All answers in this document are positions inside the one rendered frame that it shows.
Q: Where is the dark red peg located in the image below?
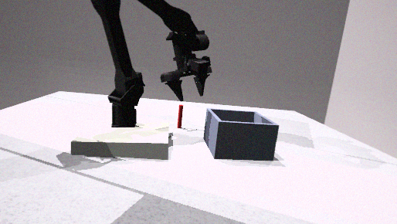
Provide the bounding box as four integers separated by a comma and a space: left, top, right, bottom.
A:
178, 105, 183, 128

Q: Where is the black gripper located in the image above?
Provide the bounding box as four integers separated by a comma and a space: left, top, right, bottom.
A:
161, 51, 212, 102

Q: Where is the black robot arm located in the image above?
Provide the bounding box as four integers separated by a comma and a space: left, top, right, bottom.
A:
91, 0, 211, 127

